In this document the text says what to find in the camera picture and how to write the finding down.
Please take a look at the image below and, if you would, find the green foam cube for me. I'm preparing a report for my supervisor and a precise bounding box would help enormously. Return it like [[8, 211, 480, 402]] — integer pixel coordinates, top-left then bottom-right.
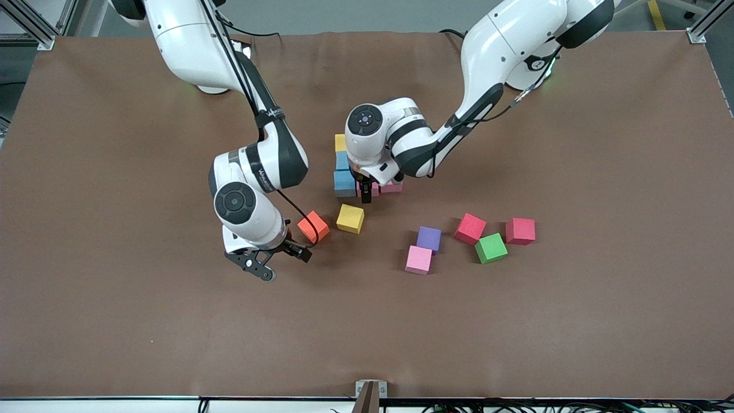
[[474, 233, 509, 264]]

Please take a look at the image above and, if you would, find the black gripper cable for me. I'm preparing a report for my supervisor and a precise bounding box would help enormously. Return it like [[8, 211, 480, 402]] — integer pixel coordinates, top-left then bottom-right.
[[427, 46, 563, 178], [198, 0, 321, 248]]

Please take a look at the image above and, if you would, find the aluminium frame post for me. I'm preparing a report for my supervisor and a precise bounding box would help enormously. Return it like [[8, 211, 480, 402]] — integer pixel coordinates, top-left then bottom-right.
[[686, 0, 734, 44], [0, 0, 81, 51]]

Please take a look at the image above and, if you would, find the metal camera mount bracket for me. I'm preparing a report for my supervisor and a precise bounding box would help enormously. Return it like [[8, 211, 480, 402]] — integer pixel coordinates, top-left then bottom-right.
[[353, 380, 388, 413]]

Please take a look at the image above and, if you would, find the red foam cube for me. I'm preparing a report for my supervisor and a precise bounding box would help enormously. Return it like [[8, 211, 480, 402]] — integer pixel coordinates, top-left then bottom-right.
[[455, 213, 487, 245], [505, 217, 537, 246]]

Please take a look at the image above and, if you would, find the purple foam cube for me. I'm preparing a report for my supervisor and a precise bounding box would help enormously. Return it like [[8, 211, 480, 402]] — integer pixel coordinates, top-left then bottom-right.
[[416, 226, 443, 254]]

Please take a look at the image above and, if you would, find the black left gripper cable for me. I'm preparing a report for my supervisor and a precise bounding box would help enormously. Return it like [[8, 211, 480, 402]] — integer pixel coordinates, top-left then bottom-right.
[[427, 46, 563, 178]]

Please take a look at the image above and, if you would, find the orange foam cube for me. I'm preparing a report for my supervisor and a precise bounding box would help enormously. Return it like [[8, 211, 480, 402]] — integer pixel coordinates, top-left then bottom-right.
[[297, 211, 330, 245]]

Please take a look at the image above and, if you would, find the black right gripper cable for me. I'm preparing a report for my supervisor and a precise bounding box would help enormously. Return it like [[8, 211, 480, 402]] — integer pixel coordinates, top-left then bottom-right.
[[198, 0, 321, 248]]

